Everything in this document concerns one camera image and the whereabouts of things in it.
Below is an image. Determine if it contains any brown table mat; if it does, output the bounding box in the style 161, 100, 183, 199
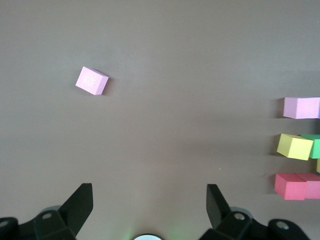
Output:
0, 0, 320, 240

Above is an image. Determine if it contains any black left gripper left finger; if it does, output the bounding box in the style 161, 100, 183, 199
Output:
0, 182, 94, 240

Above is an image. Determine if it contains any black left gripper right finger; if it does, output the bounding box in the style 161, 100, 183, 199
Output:
199, 183, 310, 240

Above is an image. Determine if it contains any red foam cube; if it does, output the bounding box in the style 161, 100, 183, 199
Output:
293, 172, 320, 200
273, 172, 308, 202

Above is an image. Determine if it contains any green foam cube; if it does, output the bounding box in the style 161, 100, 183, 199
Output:
299, 133, 320, 160

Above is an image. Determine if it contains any pink foam cube with dots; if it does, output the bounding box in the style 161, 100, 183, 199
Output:
75, 65, 110, 97

